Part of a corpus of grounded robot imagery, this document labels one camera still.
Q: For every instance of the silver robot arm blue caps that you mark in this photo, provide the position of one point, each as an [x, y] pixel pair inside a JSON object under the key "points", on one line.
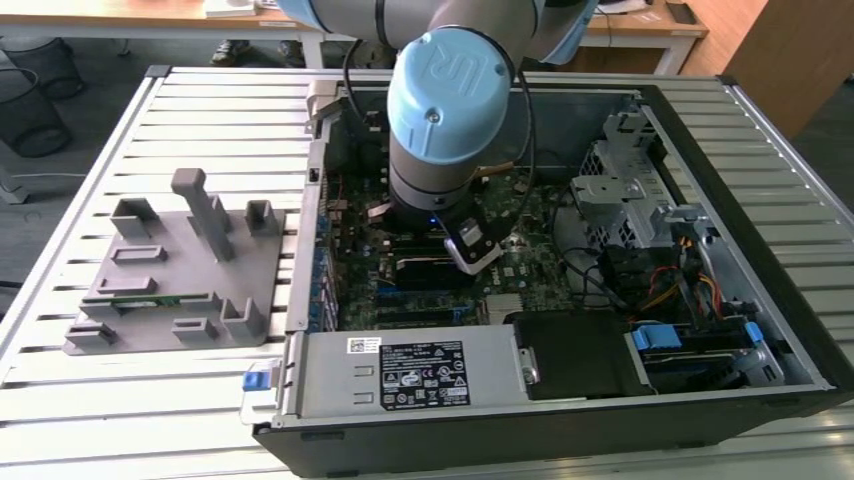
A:
{"points": [[448, 100]]}

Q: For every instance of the green motherboard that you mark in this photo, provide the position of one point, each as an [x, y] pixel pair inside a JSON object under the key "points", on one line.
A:
{"points": [[534, 230]]}

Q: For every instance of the silver finned heatsink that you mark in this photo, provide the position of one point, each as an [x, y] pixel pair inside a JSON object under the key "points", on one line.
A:
{"points": [[504, 307]]}

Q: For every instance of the silver disk bay cage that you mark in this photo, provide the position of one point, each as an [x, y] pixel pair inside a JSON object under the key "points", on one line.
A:
{"points": [[611, 195]]}

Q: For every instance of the silver power supply unit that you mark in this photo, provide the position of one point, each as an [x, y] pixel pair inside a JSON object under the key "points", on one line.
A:
{"points": [[334, 375]]}

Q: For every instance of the black plastic shroud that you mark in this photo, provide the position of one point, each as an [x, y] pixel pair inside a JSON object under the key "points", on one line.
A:
{"points": [[575, 350]]}

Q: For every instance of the grey parts rack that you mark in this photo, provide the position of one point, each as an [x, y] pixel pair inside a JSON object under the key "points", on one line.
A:
{"points": [[201, 280]]}

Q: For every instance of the blue case latch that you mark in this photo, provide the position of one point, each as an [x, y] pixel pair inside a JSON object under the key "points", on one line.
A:
{"points": [[254, 382]]}

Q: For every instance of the hard disk in blue carrier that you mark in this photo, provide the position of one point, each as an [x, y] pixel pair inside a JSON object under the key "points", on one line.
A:
{"points": [[657, 340]]}

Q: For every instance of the green RAM stick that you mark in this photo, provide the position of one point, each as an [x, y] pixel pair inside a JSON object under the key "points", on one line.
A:
{"points": [[150, 301]]}

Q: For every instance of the person's dark shoe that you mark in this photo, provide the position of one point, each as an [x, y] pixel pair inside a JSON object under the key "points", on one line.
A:
{"points": [[233, 52]]}

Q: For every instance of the black open PC case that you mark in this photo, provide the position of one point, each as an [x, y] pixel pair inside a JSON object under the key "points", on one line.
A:
{"points": [[468, 450]]}

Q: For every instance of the white book stack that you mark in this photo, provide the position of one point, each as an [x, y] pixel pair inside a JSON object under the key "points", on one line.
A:
{"points": [[230, 9]]}

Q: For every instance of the black phone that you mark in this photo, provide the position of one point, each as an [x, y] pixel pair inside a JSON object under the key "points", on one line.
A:
{"points": [[681, 12]]}

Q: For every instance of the grey chair foot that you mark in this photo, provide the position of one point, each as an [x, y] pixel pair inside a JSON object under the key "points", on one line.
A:
{"points": [[14, 190]]}

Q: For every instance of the black mesh bin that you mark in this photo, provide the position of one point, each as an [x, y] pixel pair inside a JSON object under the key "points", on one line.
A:
{"points": [[54, 60], [34, 120]]}

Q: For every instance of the wooden cabinet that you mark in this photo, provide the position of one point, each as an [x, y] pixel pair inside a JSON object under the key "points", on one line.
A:
{"points": [[788, 60]]}

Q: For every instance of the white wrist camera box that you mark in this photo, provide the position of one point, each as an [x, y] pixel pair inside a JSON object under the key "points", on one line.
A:
{"points": [[474, 245]]}

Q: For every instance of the black plastic fan duct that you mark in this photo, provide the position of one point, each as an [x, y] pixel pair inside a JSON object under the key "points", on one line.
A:
{"points": [[624, 270]]}

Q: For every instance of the wooden desk white frame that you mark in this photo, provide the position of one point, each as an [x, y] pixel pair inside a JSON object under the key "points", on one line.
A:
{"points": [[635, 30], [134, 22]]}

